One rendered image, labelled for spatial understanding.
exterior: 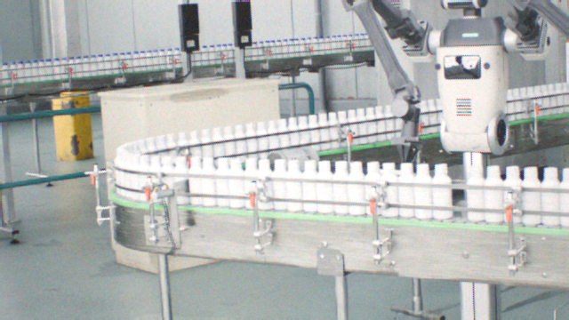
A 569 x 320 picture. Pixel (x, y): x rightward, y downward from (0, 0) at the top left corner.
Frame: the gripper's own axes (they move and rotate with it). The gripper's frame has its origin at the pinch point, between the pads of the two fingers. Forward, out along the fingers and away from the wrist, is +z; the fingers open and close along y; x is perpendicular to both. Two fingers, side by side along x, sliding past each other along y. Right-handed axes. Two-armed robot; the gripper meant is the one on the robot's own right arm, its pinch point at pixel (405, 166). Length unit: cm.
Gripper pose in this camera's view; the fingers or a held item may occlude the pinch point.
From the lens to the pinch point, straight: 379.3
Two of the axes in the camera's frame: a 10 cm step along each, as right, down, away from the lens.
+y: 8.3, 0.2, -5.6
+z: -1.3, 9.8, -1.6
